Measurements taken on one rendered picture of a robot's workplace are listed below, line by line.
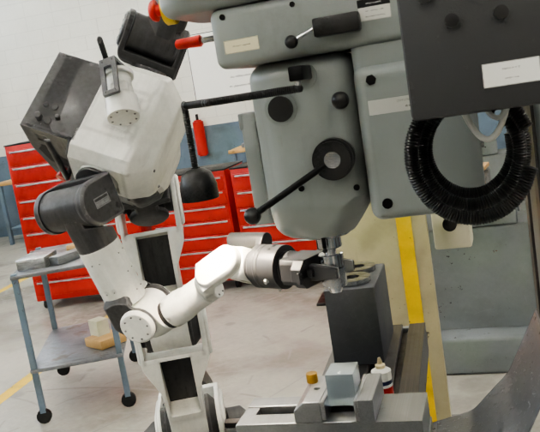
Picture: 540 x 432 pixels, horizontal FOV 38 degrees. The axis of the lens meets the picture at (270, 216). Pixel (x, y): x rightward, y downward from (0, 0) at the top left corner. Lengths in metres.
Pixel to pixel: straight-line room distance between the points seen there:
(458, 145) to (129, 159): 0.71
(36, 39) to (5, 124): 1.35
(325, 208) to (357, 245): 1.89
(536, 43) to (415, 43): 0.15
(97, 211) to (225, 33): 0.50
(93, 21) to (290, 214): 10.23
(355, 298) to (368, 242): 1.41
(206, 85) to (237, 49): 9.58
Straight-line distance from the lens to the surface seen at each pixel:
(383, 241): 3.23
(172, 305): 1.68
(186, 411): 2.24
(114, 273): 1.68
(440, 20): 1.04
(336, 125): 1.33
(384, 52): 1.31
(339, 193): 1.35
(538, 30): 1.05
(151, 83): 1.76
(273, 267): 1.51
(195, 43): 1.58
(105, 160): 1.69
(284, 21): 1.32
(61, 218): 1.67
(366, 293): 1.82
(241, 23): 1.34
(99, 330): 4.57
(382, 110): 1.30
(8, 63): 12.14
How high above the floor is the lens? 1.59
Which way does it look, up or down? 9 degrees down
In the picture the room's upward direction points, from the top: 9 degrees counter-clockwise
